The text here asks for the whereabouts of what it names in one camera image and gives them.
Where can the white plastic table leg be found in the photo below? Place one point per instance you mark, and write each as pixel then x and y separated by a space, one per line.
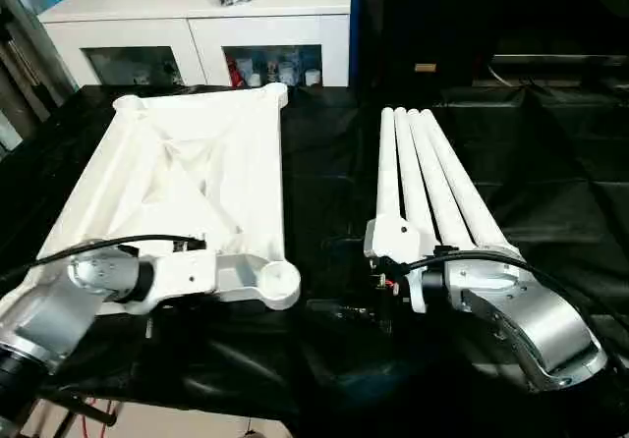
pixel 388 163
pixel 411 173
pixel 460 173
pixel 434 173

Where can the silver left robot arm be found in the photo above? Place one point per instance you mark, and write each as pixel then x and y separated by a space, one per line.
pixel 59 320

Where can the black work mat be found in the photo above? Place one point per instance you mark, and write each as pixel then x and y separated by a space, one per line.
pixel 334 379

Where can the small tan label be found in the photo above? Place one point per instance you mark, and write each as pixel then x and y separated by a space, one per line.
pixel 425 67

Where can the red bottle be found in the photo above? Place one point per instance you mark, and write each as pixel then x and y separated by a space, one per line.
pixel 234 70

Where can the dark low shelf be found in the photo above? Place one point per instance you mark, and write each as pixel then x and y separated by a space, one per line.
pixel 560 65

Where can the white cabinet with glass doors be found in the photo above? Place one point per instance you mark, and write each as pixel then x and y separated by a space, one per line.
pixel 128 6

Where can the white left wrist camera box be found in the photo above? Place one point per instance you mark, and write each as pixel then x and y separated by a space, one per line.
pixel 182 276

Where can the black stand frame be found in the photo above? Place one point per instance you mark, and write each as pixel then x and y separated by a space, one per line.
pixel 79 410

